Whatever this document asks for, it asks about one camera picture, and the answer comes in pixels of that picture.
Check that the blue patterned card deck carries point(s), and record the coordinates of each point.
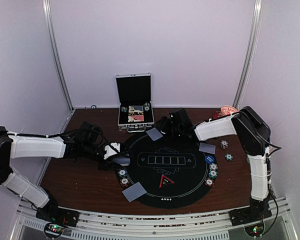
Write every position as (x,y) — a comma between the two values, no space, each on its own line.
(121,160)

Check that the round black poker mat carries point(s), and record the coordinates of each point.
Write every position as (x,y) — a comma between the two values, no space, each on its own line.
(177,158)

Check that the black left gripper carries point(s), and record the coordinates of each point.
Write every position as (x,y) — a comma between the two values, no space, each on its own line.
(107,166)

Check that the green chip stack in case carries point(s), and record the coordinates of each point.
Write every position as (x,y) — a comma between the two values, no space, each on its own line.
(146,106)

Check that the blue card deck box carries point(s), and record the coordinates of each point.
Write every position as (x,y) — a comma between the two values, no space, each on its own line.
(135,109)

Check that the blue chips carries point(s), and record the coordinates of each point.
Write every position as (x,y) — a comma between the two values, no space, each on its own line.
(213,166)

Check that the red triangle all-in marker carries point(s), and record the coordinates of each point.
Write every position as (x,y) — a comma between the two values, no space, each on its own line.
(165,181)

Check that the aluminium frame post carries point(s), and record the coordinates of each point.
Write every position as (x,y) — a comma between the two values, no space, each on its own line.
(55,53)
(248,59)

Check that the card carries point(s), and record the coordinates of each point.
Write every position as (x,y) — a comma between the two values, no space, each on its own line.
(134,192)
(154,134)
(207,148)

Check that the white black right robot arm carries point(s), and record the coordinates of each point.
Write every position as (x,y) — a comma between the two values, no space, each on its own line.
(253,134)

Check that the blue small blind button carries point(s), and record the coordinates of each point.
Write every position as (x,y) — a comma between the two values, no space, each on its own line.
(210,159)

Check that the green blue chip stack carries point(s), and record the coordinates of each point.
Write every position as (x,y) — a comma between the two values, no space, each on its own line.
(229,157)

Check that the orange chips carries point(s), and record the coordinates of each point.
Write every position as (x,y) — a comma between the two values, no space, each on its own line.
(124,182)
(209,182)

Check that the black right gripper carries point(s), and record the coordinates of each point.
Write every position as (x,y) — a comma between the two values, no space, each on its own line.
(163,125)

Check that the green chips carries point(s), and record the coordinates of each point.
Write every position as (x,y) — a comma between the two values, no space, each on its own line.
(213,173)
(122,173)

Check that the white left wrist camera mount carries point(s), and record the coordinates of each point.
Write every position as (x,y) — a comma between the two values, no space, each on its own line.
(111,149)

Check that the red card deck box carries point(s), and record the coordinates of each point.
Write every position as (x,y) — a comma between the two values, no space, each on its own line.
(135,118)

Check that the left aluminium frame post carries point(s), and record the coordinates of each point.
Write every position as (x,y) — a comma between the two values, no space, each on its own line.
(55,53)

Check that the red patterned bowl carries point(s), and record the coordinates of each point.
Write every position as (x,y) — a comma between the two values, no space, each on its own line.
(228,110)

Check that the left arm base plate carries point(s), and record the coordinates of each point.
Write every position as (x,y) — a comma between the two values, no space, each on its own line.
(62,217)

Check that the aluminium poker case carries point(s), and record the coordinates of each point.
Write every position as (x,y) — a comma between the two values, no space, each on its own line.
(135,90)

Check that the blue white chip stack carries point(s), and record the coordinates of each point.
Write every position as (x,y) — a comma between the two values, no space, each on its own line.
(224,144)

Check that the teal chip stack in case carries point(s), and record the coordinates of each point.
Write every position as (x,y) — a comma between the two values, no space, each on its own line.
(124,109)

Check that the right aluminium frame post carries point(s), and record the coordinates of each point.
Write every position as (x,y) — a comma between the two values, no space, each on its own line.
(248,59)

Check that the red saucer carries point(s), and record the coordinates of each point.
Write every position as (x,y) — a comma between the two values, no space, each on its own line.
(217,114)

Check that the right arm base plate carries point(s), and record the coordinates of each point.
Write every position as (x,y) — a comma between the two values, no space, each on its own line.
(247,215)

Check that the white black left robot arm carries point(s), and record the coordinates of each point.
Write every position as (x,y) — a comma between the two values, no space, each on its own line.
(88,142)

